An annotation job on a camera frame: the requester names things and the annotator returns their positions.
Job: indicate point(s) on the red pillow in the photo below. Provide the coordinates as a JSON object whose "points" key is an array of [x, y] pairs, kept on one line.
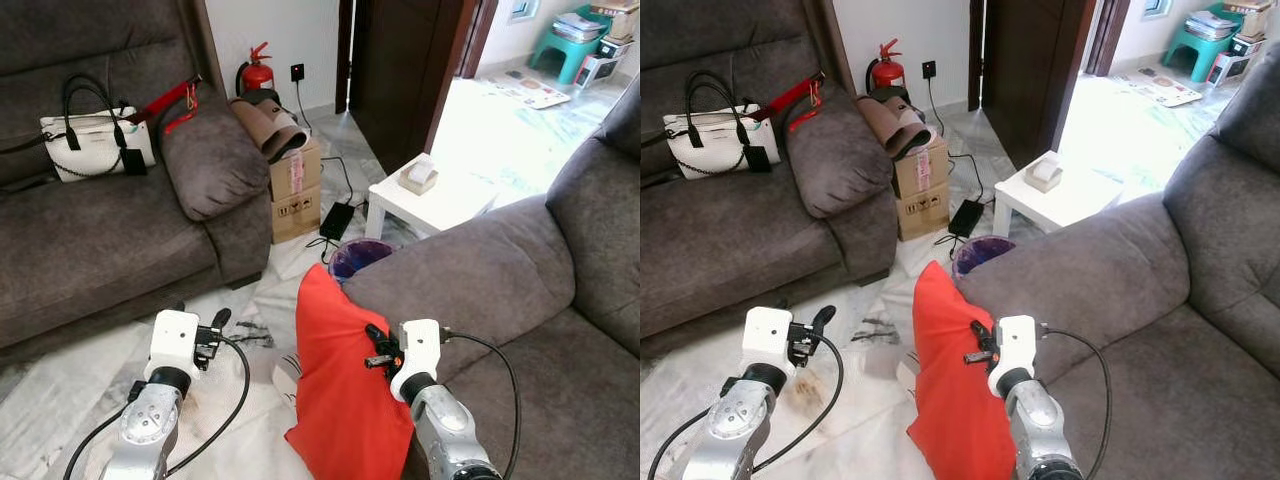
{"points": [[340, 400], [950, 400]]}

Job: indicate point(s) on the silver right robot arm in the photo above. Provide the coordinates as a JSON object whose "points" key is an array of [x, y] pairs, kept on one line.
{"points": [[1040, 430], [450, 435]]}

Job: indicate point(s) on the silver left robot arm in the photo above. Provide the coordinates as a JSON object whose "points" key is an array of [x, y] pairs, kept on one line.
{"points": [[145, 425], [735, 420]]}

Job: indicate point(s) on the grey fabric sofa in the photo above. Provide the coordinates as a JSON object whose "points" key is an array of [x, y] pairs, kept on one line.
{"points": [[1170, 330], [100, 230], [740, 230], [520, 330]]}

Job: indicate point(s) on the printed floor mat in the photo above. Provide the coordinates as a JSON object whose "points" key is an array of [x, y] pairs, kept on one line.
{"points": [[530, 90], [1160, 90]]}

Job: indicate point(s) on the purple lined waste bin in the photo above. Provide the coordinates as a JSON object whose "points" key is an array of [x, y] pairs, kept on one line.
{"points": [[352, 258], [975, 255]]}

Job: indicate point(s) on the black power adapter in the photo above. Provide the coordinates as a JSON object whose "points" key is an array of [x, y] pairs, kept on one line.
{"points": [[337, 220], [967, 217]]}

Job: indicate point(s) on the white side table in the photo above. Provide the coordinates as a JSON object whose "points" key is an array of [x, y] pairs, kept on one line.
{"points": [[440, 205], [1065, 203]]}

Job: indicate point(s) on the brown cardboard box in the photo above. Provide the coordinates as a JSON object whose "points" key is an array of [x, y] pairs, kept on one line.
{"points": [[922, 192], [297, 195]]}

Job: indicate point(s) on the beige tissue box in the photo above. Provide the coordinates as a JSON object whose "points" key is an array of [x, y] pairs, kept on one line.
{"points": [[1044, 173], [418, 177]]}

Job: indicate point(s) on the rolled brown mat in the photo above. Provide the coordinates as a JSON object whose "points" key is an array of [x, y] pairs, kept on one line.
{"points": [[268, 125], [895, 122]]}

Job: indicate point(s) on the red fire extinguisher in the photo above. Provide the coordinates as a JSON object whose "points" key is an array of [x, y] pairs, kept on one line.
{"points": [[888, 72], [258, 75]]}

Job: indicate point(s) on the dark wooden door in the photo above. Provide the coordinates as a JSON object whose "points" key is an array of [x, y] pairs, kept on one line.
{"points": [[400, 70], [1030, 70]]}

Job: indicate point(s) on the green plastic stool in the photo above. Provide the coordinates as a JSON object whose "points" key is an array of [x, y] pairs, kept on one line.
{"points": [[555, 55], [1190, 52]]}

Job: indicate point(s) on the teal framed window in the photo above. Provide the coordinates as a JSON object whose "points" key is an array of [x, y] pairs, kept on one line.
{"points": [[1157, 7], [523, 9]]}

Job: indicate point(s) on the small tan cardboard box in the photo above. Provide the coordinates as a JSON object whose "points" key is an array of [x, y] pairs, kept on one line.
{"points": [[1255, 10], [618, 18]]}

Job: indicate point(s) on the grey stack of papers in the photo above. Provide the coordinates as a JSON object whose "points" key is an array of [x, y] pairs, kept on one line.
{"points": [[1212, 24], [578, 27]]}

